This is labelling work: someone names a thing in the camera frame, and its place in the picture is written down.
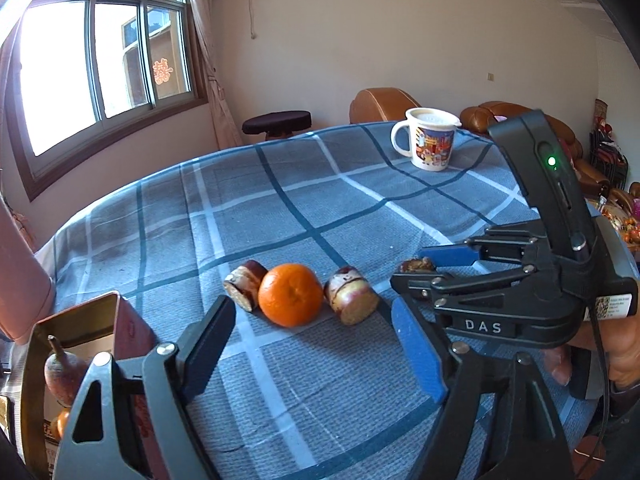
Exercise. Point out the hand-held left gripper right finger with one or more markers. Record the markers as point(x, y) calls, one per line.
point(415, 355)

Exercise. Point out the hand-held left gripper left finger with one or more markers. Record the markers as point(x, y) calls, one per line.
point(210, 347)

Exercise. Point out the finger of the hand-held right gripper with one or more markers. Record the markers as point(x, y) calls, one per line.
point(425, 284)
point(450, 256)

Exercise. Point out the dimpled mandarin orange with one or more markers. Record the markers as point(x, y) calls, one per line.
point(290, 295)

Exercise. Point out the metal tin box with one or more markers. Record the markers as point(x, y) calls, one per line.
point(80, 327)

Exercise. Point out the purple radish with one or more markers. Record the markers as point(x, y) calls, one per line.
point(62, 372)

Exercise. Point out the smooth orange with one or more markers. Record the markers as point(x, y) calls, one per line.
point(61, 424)

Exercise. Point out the person's right hand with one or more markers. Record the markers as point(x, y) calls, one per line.
point(625, 345)

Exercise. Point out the white printed mug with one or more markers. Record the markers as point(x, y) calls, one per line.
point(430, 145)

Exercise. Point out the blue plaid tablecloth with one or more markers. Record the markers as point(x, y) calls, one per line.
point(310, 200)

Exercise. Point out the brown leather sofa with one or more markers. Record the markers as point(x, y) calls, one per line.
point(500, 115)

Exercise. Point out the pink electric kettle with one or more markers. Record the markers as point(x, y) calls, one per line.
point(25, 285)

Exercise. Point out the dark round stool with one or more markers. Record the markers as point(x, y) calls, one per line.
point(277, 122)

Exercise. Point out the beige curtain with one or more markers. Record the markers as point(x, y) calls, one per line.
point(210, 60)

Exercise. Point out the sliding glass window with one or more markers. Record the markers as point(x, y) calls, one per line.
point(100, 60)

